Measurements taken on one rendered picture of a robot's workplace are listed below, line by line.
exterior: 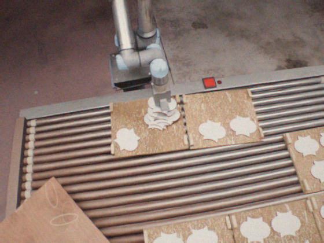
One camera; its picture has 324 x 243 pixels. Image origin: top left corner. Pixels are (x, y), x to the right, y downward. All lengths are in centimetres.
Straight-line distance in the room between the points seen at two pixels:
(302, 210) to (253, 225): 27
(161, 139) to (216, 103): 39
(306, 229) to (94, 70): 253
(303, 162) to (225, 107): 52
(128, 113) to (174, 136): 30
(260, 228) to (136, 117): 88
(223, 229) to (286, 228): 31
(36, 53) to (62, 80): 62
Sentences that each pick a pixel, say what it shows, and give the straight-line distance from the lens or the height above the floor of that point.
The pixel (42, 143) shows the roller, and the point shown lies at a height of 92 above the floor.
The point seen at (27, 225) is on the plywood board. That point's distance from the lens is 143.
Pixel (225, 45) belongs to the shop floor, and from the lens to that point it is 330.
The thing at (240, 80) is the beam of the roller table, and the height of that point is 92.
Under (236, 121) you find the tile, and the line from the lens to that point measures 158.
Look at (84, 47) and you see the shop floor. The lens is 343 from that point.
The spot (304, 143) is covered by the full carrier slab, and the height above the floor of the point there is 95.
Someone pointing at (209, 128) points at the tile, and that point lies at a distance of 153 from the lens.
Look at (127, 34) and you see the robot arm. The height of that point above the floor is 142.
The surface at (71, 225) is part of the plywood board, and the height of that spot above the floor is 104.
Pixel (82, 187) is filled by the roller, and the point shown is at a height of 92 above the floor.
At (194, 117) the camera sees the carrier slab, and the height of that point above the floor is 94.
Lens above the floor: 229
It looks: 60 degrees down
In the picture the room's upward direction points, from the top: 6 degrees counter-clockwise
